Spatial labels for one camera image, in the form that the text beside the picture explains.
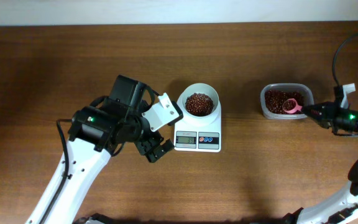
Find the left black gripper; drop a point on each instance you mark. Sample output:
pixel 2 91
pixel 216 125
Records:
pixel 153 140

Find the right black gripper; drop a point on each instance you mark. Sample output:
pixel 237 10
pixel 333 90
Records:
pixel 327 119

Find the pink measuring scoop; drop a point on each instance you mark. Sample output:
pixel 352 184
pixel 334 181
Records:
pixel 291 106

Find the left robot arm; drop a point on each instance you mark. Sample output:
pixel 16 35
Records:
pixel 132 112

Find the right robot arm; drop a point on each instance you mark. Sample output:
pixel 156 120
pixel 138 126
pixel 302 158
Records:
pixel 342 207

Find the white digital kitchen scale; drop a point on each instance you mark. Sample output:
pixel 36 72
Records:
pixel 198 133

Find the clear plastic bean container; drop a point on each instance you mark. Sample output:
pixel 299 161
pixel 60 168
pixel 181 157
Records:
pixel 285 87

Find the red beans in bowl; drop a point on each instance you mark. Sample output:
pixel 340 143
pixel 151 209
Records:
pixel 199 104

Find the white round bowl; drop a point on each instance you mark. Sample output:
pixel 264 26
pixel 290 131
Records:
pixel 201 88

